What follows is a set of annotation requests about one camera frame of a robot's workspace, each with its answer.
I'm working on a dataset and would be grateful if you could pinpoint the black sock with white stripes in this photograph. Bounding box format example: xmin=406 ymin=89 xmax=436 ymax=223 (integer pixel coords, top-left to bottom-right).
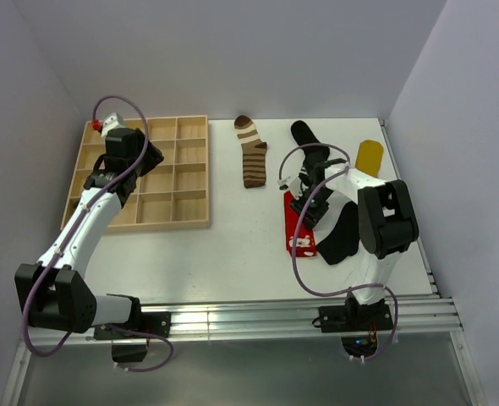
xmin=290 ymin=120 xmax=330 ymax=184

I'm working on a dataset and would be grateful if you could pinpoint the brown striped sock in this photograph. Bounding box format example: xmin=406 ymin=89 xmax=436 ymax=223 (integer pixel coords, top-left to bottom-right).
xmin=233 ymin=115 xmax=268 ymax=189

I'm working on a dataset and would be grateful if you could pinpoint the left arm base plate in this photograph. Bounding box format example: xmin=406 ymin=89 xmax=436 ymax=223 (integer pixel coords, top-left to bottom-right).
xmin=93 ymin=311 xmax=172 ymax=340

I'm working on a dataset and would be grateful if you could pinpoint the wooden compartment tray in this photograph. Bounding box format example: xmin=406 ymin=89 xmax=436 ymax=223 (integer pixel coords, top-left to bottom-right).
xmin=61 ymin=114 xmax=213 ymax=234

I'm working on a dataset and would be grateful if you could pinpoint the aluminium mounting rail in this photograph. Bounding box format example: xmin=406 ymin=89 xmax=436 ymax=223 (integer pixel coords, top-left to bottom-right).
xmin=19 ymin=291 xmax=464 ymax=346

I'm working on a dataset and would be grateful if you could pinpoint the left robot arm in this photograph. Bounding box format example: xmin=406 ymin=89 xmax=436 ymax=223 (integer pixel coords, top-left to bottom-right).
xmin=14 ymin=127 xmax=163 ymax=337

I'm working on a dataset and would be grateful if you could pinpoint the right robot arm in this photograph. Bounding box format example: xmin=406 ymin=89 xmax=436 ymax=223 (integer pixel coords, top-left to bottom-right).
xmin=281 ymin=143 xmax=419 ymax=330

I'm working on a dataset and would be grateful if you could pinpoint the yellow sock with cartoon face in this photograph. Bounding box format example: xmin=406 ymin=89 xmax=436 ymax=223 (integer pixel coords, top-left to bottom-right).
xmin=354 ymin=140 xmax=384 ymax=178

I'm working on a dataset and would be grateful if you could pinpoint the plain black sock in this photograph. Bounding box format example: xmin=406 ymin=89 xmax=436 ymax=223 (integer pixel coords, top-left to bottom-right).
xmin=316 ymin=201 xmax=359 ymax=266

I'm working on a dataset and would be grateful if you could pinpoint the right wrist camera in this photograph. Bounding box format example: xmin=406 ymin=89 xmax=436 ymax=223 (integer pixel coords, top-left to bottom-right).
xmin=277 ymin=176 xmax=303 ymax=196

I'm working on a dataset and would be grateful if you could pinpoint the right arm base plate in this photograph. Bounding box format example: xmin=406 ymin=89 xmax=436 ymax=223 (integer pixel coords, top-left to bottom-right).
xmin=312 ymin=300 xmax=393 ymax=333

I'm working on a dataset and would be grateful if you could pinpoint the red sock with white bear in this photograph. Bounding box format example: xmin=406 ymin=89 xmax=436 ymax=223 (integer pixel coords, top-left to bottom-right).
xmin=283 ymin=191 xmax=317 ymax=258

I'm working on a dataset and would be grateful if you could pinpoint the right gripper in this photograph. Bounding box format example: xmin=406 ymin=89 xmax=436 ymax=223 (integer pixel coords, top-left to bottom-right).
xmin=288 ymin=187 xmax=333 ymax=233

